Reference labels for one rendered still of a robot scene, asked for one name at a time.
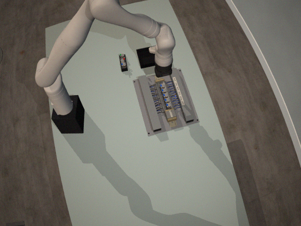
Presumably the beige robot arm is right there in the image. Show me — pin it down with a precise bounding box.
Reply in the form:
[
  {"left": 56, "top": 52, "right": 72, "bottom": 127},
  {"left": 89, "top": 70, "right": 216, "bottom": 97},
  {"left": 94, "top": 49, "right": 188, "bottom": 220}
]
[{"left": 35, "top": 0, "right": 175, "bottom": 115}]

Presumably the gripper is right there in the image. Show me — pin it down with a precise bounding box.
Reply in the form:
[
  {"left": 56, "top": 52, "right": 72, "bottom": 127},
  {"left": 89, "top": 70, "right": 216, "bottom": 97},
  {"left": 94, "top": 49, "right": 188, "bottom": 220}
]
[{"left": 149, "top": 46, "right": 173, "bottom": 78}]

